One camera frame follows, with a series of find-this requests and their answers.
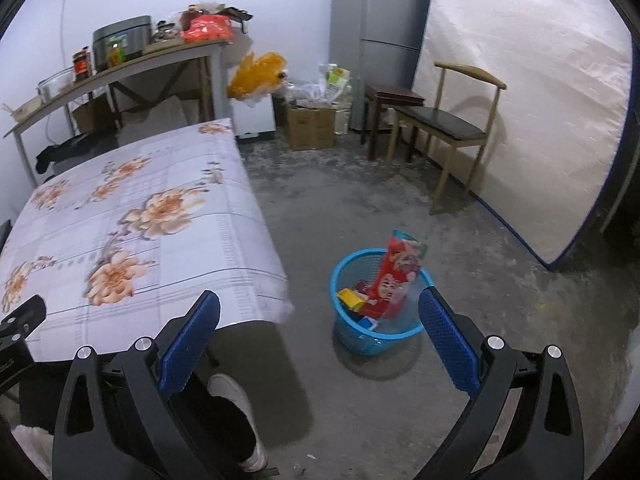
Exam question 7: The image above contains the red snack bag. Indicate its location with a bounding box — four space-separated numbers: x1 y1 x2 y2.
359 230 427 320

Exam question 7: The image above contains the yellow and white medicine box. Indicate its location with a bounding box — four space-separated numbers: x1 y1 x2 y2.
337 288 368 313

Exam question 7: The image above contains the blue plastic mesh trash basket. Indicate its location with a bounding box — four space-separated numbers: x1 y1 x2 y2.
329 248 433 356

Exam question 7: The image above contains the white shoe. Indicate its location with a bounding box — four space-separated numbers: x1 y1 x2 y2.
207 373 268 474

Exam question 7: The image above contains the floral plastic tablecloth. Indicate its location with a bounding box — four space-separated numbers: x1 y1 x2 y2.
1 119 293 362

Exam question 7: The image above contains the white padded mattress panel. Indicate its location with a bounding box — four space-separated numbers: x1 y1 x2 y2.
413 0 632 264

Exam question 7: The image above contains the black garment under shelf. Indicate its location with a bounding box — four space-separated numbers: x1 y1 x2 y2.
36 130 118 174

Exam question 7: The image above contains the white foam box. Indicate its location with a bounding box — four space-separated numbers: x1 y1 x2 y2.
230 94 277 139

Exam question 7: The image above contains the wooden chair with dark seat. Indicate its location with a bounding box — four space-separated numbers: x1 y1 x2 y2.
385 61 508 214

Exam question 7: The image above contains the brown cardboard box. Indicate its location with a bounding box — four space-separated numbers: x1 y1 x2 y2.
285 105 335 151

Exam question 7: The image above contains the dark wooden stool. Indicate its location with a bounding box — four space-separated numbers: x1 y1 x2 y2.
360 81 426 162

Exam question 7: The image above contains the orange plastic bag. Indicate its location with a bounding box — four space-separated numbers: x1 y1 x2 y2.
227 51 288 101

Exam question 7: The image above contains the white plastic bags pile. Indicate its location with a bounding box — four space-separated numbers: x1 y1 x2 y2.
283 63 352 110

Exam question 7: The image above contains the red plastic bag on shelf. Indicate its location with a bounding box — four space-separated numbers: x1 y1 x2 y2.
181 14 234 44

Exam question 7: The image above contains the grey refrigerator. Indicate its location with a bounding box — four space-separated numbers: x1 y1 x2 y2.
330 0 431 131

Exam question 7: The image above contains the grey metal frame shelf table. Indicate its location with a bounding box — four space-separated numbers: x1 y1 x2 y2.
3 38 231 189

